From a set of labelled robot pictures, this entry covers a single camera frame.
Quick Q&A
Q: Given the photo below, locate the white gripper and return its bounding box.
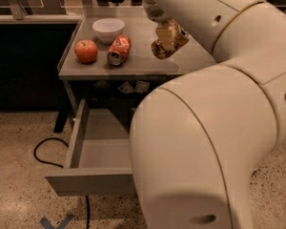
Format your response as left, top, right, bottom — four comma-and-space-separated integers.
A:
142, 0, 176, 51

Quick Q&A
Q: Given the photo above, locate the crushed orange gold can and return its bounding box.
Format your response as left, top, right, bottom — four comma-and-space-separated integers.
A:
151, 19, 191, 60

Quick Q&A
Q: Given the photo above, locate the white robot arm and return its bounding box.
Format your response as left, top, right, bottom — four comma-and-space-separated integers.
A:
130, 0, 286, 229

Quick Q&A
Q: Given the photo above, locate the red soda can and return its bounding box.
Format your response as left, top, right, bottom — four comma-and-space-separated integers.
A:
107, 34, 132, 66

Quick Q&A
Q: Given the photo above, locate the grey counter cabinet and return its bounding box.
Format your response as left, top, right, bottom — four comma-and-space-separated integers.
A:
56, 6, 217, 113

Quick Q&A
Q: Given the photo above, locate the grey open drawer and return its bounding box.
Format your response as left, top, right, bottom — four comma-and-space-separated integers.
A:
46, 100, 135, 197

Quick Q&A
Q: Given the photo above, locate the white sticker label right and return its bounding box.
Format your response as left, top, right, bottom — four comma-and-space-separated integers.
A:
135, 81, 150, 94

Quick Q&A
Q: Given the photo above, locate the white bowl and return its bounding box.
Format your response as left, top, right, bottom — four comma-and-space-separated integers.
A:
92, 18, 125, 44

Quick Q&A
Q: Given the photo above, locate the red apple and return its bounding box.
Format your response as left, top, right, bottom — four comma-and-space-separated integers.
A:
74, 39, 98, 64

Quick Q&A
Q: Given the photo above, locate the black floor cable left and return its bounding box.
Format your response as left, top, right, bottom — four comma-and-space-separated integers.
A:
33, 136, 92, 229

